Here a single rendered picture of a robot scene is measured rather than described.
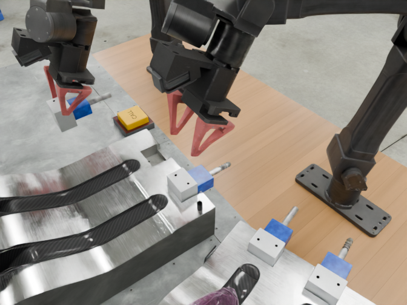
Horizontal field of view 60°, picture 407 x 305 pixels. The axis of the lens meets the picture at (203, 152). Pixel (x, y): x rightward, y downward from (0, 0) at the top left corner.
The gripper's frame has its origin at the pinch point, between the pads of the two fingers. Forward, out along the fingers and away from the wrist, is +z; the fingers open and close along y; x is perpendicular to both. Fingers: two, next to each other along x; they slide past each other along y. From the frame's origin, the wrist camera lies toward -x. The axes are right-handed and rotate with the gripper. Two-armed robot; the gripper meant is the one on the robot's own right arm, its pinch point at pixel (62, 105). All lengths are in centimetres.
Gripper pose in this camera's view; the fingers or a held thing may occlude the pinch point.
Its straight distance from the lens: 80.8
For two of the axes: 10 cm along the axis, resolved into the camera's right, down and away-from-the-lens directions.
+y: 5.8, 5.9, -5.7
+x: 7.3, -0.5, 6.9
